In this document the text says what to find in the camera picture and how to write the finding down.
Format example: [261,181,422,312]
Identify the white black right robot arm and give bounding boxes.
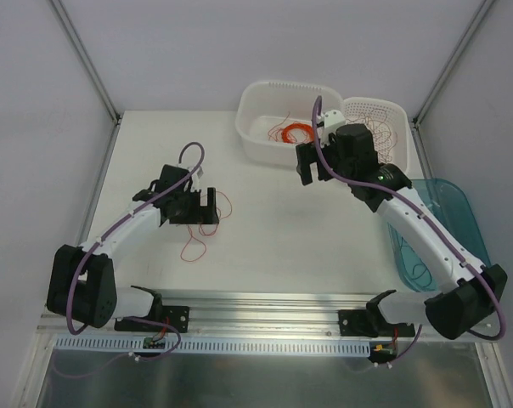
[296,120,507,342]

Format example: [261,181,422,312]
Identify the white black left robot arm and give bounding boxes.
[46,165,219,331]

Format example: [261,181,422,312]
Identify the white perforated basket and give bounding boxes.
[342,97,409,173]

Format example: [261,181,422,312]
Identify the white plastic tub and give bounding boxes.
[234,80,344,167]

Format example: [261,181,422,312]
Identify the teal translucent tray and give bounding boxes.
[388,178,491,292]

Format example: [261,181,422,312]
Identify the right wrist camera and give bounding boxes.
[316,110,346,148]

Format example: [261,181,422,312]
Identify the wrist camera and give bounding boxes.
[316,110,346,148]
[187,166,204,179]

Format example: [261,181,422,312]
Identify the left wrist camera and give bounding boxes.
[187,166,204,179]

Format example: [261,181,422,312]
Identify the coiled orange cable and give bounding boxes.
[280,122,317,145]

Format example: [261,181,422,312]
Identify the red cables in basket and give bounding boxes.
[353,108,398,165]

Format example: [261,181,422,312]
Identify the loose orange cables in tub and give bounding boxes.
[266,110,291,144]

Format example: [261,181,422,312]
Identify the aluminium extrusion rail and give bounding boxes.
[36,290,493,342]

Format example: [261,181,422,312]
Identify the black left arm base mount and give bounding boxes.
[112,286,190,333]

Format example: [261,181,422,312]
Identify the left aluminium frame post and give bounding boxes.
[48,0,121,124]

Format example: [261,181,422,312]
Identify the aluminium frame post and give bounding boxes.
[411,0,495,128]
[48,0,121,124]

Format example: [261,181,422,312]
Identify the purple cables in tray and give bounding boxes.
[398,237,438,292]

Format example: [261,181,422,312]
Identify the white slotted cable duct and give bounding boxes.
[54,335,370,358]

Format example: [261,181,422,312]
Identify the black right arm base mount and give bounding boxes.
[337,290,415,338]

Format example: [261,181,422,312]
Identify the right aluminium frame post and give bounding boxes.
[411,0,495,128]

